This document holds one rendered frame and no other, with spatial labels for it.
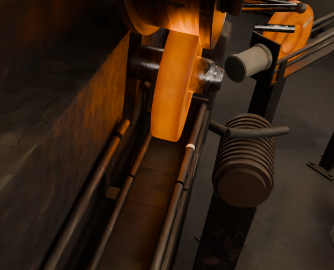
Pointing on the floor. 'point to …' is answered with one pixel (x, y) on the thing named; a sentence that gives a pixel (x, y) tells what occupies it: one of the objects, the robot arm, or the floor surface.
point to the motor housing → (236, 194)
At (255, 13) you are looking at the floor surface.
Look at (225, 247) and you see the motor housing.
